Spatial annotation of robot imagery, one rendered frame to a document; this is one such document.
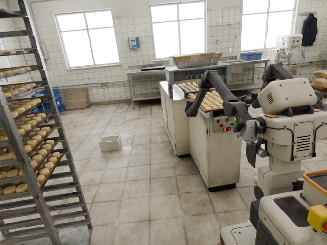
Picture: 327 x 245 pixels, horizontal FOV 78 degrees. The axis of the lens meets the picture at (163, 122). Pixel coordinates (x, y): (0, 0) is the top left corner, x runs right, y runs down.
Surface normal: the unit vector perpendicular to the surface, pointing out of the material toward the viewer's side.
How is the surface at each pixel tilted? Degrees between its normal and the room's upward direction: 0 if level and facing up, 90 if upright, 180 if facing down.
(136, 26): 90
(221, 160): 90
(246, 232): 0
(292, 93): 47
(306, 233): 0
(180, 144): 90
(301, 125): 82
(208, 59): 115
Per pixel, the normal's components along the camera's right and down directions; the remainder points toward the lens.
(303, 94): 0.05, -0.36
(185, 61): 0.16, 0.71
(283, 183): 0.14, 0.22
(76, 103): 0.00, -0.03
